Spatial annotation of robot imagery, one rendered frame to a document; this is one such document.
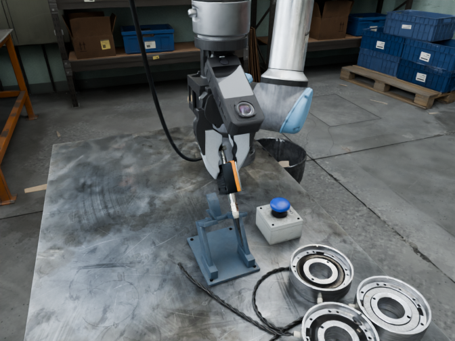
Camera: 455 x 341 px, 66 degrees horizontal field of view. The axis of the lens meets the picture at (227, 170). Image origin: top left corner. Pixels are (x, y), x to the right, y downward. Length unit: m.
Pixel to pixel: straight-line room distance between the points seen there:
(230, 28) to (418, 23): 3.88
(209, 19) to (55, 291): 0.51
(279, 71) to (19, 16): 3.47
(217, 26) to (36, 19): 3.69
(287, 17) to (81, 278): 0.69
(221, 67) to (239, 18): 0.06
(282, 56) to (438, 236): 1.61
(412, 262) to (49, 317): 1.70
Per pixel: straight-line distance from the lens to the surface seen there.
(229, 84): 0.46
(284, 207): 0.69
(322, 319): 0.58
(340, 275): 0.65
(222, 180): 0.54
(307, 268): 0.64
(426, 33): 4.23
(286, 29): 0.87
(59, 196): 0.93
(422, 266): 2.01
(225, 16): 0.46
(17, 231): 2.28
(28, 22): 4.11
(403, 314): 0.64
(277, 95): 0.85
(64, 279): 0.71
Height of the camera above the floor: 1.29
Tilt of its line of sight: 31 degrees down
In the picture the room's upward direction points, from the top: straight up
